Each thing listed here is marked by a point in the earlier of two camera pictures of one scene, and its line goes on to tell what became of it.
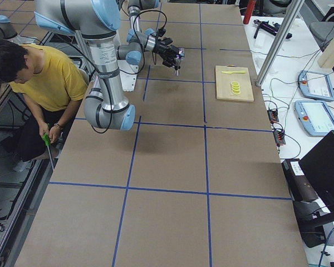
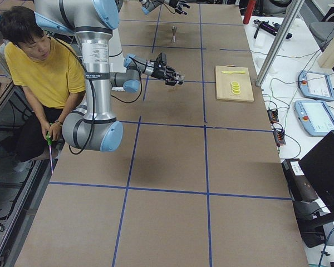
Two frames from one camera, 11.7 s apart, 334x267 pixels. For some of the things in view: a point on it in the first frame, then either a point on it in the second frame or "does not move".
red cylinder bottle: x=250 y=9 does not move
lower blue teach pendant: x=317 y=118 does not move
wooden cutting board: x=223 y=82 does not move
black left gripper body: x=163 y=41 -> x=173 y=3
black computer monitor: x=324 y=165 does not move
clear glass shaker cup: x=181 y=55 -> x=180 y=77
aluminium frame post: x=281 y=38 does not move
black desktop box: x=300 y=187 does not move
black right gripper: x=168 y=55 -> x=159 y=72
